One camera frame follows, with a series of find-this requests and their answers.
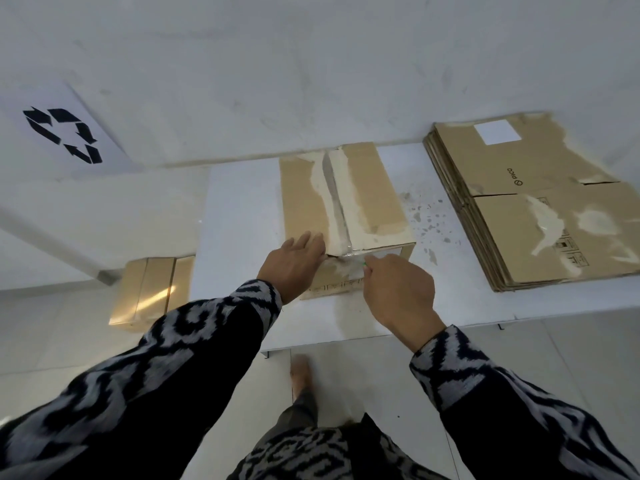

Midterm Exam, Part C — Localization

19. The stack of flattened cardboard boxes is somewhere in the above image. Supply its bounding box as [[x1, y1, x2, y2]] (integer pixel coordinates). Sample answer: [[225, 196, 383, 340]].
[[422, 112, 640, 293]]

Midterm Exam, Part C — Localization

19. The person's right forearm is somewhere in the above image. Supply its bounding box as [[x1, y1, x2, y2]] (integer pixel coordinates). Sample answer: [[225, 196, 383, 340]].
[[408, 325, 640, 480]]

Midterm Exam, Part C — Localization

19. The person's left hand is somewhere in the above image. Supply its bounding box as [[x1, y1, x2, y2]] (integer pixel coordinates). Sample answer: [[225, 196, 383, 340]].
[[256, 231, 328, 306]]

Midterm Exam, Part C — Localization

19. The taped brown cardboard box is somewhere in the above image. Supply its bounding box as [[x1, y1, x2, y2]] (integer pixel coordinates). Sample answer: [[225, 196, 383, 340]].
[[278, 142, 417, 301]]

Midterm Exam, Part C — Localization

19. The glossy taped cardboard box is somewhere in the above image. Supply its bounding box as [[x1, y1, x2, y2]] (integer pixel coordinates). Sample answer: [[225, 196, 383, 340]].
[[108, 255, 196, 328]]

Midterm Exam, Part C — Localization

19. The person's bare foot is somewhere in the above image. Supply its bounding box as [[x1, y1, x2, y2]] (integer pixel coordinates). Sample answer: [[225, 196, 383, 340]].
[[289, 355, 316, 398]]

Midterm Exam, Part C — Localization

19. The white recycling symbol sign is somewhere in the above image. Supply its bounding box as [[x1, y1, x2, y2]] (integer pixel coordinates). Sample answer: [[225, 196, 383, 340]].
[[0, 82, 142, 181]]

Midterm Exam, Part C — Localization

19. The person's right hand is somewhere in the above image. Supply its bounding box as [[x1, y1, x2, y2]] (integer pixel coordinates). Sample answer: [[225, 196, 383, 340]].
[[361, 254, 447, 354]]

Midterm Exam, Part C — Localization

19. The person's patterned black-white garment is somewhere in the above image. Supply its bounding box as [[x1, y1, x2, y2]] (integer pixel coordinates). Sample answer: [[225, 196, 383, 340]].
[[226, 413, 453, 480]]

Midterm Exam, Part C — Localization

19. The white wall rail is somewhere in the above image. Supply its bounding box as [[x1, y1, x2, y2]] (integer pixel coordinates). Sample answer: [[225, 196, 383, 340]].
[[0, 207, 122, 286]]

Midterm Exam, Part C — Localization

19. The person's grey trouser leg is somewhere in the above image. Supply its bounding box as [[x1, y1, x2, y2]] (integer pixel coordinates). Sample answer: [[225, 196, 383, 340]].
[[257, 388, 321, 448]]

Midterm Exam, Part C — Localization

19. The person's left forearm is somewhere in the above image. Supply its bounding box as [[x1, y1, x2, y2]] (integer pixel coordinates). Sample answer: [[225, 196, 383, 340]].
[[0, 279, 284, 480]]

